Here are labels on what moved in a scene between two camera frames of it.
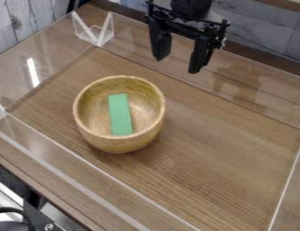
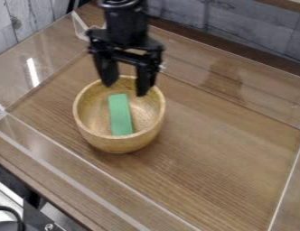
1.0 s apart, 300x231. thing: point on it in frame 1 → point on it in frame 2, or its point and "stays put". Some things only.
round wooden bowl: (91, 110) stays put
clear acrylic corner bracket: (93, 34) stays put
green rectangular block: (119, 114) stays put
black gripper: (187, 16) → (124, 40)
